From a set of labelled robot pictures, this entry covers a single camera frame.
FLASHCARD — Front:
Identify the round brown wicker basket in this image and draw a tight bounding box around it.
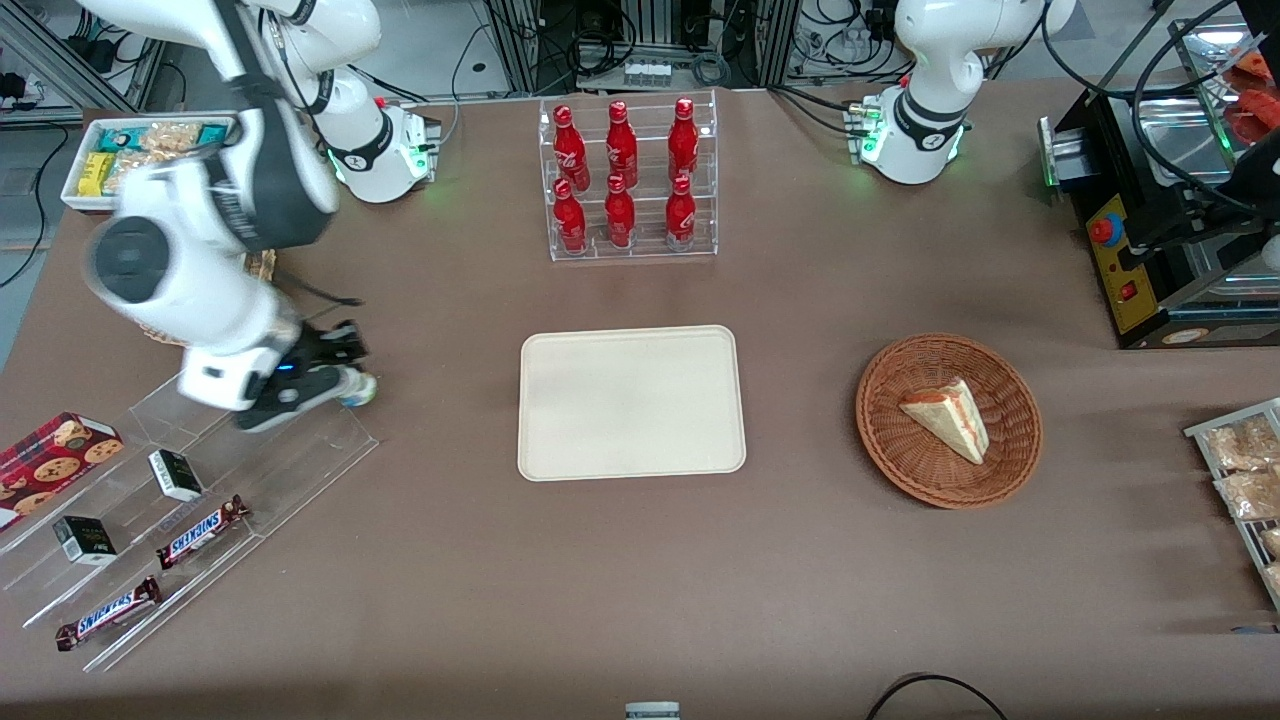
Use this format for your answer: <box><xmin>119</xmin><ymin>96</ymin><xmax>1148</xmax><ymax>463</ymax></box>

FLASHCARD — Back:
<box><xmin>855</xmin><ymin>333</ymin><xmax>1044</xmax><ymax>510</ymax></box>

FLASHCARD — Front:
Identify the black sealing machine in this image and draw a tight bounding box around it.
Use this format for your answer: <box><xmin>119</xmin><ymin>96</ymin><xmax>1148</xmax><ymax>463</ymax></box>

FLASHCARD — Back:
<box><xmin>1038</xmin><ymin>15</ymin><xmax>1280</xmax><ymax>351</ymax></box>

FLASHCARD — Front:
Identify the red cookie box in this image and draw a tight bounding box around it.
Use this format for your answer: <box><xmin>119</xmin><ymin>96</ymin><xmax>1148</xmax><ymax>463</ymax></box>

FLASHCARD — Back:
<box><xmin>0</xmin><ymin>412</ymin><xmax>125</xmax><ymax>532</ymax></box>

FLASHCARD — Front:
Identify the black floor cable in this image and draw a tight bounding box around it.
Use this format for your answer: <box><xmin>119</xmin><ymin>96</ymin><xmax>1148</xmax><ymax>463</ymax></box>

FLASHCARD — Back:
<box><xmin>865</xmin><ymin>673</ymin><xmax>1011</xmax><ymax>720</ymax></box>

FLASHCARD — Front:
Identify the beige rectangular tray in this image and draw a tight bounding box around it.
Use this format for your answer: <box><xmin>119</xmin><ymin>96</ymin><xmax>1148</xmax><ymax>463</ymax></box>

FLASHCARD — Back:
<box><xmin>517</xmin><ymin>325</ymin><xmax>748</xmax><ymax>483</ymax></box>

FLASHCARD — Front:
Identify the clear acrylic bottle rack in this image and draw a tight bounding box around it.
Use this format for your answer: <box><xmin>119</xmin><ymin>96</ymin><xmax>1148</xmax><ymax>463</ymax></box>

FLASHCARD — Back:
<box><xmin>538</xmin><ymin>89</ymin><xmax>719</xmax><ymax>263</ymax></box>

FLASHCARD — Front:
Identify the clear acrylic stepped shelf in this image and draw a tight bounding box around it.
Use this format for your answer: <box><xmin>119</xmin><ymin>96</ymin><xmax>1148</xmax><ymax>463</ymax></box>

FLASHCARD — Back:
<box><xmin>0</xmin><ymin>318</ymin><xmax>380</xmax><ymax>673</ymax></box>

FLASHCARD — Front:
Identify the red cola bottle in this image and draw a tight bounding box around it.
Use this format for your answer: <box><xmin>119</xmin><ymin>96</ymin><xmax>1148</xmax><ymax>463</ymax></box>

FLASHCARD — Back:
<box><xmin>667</xmin><ymin>97</ymin><xmax>700</xmax><ymax>187</ymax></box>
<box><xmin>554</xmin><ymin>105</ymin><xmax>592</xmax><ymax>192</ymax></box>
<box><xmin>664</xmin><ymin>175</ymin><xmax>698</xmax><ymax>252</ymax></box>
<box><xmin>553</xmin><ymin>179</ymin><xmax>589</xmax><ymax>254</ymax></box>
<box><xmin>604</xmin><ymin>175</ymin><xmax>637</xmax><ymax>250</ymax></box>
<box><xmin>605</xmin><ymin>100</ymin><xmax>639</xmax><ymax>190</ymax></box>

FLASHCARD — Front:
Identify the clear bag of crackers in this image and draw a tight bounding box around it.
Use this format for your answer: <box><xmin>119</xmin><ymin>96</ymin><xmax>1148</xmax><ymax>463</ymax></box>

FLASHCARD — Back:
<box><xmin>103</xmin><ymin>148</ymin><xmax>166</xmax><ymax>195</ymax></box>

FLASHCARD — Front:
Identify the small black box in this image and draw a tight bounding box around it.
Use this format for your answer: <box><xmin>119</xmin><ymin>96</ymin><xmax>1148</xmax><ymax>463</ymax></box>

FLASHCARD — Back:
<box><xmin>148</xmin><ymin>449</ymin><xmax>206</xmax><ymax>503</ymax></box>
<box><xmin>52</xmin><ymin>516</ymin><xmax>118</xmax><ymax>567</ymax></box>

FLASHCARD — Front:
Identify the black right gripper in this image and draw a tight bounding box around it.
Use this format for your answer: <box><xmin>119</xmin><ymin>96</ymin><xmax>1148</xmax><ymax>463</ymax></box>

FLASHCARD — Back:
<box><xmin>274</xmin><ymin>319</ymin><xmax>370</xmax><ymax>383</ymax></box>

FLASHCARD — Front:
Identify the white snack bin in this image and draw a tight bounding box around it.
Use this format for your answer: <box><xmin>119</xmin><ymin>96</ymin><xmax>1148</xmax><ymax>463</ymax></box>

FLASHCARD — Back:
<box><xmin>61</xmin><ymin>115</ymin><xmax>241</xmax><ymax>214</ymax></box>

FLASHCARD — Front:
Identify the light wicker basket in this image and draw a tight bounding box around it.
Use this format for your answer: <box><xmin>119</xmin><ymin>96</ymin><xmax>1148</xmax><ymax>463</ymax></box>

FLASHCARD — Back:
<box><xmin>138</xmin><ymin>248</ymin><xmax>278</xmax><ymax>347</ymax></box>

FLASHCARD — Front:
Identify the Snickers chocolate bar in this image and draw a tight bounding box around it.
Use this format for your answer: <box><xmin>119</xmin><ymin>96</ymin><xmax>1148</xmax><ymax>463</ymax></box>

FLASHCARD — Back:
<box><xmin>55</xmin><ymin>576</ymin><xmax>163</xmax><ymax>652</ymax></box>
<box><xmin>156</xmin><ymin>495</ymin><xmax>252</xmax><ymax>571</ymax></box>

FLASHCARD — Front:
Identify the clear snack bag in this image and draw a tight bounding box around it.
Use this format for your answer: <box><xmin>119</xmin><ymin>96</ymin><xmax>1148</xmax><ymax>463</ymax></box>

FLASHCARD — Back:
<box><xmin>1214</xmin><ymin>468</ymin><xmax>1280</xmax><ymax>521</ymax></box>
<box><xmin>1204</xmin><ymin>414</ymin><xmax>1280</xmax><ymax>473</ymax></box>

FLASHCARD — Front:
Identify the wrapped triangle sandwich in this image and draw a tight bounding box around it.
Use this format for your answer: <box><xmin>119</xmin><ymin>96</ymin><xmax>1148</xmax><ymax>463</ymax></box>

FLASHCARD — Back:
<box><xmin>898</xmin><ymin>377</ymin><xmax>991</xmax><ymax>466</ymax></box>

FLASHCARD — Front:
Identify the metal tray of snacks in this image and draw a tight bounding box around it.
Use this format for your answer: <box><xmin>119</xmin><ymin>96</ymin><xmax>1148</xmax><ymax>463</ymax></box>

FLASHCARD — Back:
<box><xmin>1184</xmin><ymin>397</ymin><xmax>1280</xmax><ymax>613</ymax></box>

